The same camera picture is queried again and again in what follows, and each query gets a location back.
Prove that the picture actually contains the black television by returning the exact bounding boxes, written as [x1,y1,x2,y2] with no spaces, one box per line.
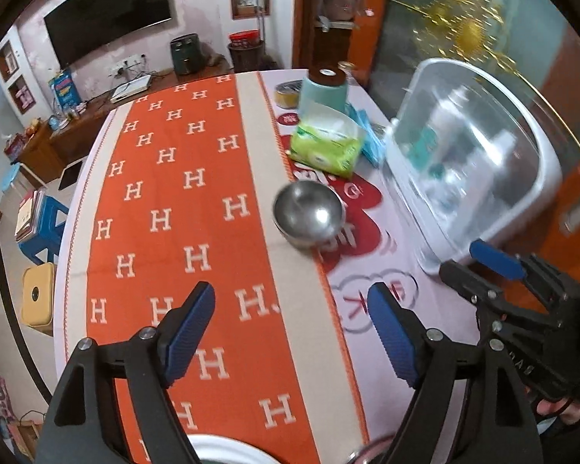
[43,0,175,66]

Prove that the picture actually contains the light blue round stool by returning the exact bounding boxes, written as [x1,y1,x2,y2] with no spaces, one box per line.
[0,163,22,191]

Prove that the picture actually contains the person's right hand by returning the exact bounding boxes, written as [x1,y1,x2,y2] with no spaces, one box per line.
[536,396,580,423]

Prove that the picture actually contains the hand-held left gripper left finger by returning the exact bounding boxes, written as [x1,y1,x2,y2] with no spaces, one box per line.
[35,281,217,464]

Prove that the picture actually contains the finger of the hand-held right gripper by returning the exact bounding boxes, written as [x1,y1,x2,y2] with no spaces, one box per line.
[439,260,561,329]
[469,240,580,310]

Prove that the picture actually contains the light blue packets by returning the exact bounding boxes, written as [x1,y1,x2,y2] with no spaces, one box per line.
[345,104,390,165]

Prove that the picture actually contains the white sterilizer cabinet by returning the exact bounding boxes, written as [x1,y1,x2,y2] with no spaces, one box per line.
[384,57,564,274]

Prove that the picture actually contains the orange framed glass door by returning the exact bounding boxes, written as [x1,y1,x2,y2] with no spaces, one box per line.
[362,0,580,300]

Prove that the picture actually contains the wooden crate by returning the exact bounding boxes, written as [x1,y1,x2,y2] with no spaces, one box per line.
[17,420,44,460]

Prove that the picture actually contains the small steel bowl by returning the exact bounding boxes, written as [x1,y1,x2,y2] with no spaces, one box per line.
[272,181,345,248]

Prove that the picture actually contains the orange patterned table runner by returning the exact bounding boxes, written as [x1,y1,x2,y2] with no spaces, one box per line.
[65,72,370,464]

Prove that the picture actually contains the teal canister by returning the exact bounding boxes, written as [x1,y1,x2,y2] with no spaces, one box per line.
[298,68,351,117]

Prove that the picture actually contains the black cable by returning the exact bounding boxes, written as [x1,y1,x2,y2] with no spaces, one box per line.
[0,198,54,397]

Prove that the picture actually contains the red tissue pack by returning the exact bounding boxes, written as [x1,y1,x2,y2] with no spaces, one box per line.
[4,134,27,161]

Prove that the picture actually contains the white set-top box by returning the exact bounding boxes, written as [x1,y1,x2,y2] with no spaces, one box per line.
[109,75,154,103]

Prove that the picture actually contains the dark air fryer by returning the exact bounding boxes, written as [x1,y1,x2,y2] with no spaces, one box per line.
[169,34,206,75]

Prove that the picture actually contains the blue printed box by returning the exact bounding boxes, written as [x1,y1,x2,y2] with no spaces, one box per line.
[47,68,80,109]

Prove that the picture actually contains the blue plastic stool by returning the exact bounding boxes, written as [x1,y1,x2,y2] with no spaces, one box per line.
[18,196,71,266]

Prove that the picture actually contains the yellow tin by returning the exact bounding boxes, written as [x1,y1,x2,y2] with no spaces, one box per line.
[275,82,304,109]

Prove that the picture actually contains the yellow plastic stool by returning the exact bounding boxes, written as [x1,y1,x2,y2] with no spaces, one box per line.
[20,262,56,334]

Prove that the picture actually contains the gold hanging ornament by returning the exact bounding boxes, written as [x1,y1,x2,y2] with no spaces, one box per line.
[391,0,580,155]

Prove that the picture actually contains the stack of books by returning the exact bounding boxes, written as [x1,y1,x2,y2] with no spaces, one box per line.
[14,189,46,242]

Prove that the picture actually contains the white plate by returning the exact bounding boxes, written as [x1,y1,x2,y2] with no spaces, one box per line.
[186,435,283,464]

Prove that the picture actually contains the wooden television cabinet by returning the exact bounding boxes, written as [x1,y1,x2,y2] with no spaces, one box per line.
[17,60,233,179]

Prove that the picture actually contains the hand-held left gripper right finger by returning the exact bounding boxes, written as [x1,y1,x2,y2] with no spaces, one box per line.
[367,281,544,464]

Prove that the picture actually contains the green wet wipes packet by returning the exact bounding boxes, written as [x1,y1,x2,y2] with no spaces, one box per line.
[289,105,368,179]

